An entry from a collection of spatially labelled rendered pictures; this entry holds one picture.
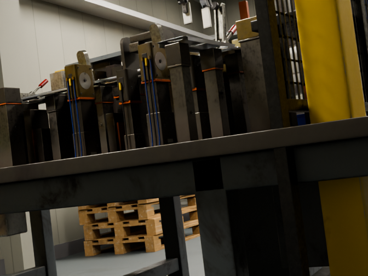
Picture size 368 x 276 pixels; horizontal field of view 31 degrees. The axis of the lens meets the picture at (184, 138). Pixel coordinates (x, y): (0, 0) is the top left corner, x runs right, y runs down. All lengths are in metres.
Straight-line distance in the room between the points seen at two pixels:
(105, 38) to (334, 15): 5.77
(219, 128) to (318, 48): 0.57
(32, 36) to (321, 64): 4.78
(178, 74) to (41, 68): 4.33
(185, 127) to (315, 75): 0.47
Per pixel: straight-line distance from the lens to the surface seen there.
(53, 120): 2.63
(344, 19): 1.54
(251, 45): 2.00
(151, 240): 5.50
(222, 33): 2.40
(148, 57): 2.10
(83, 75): 2.35
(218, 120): 1.98
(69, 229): 6.17
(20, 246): 5.32
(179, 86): 1.84
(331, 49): 1.50
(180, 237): 3.21
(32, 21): 6.16
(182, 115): 1.83
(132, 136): 2.19
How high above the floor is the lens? 0.64
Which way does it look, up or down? 3 degrees up
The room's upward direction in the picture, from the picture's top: 7 degrees counter-clockwise
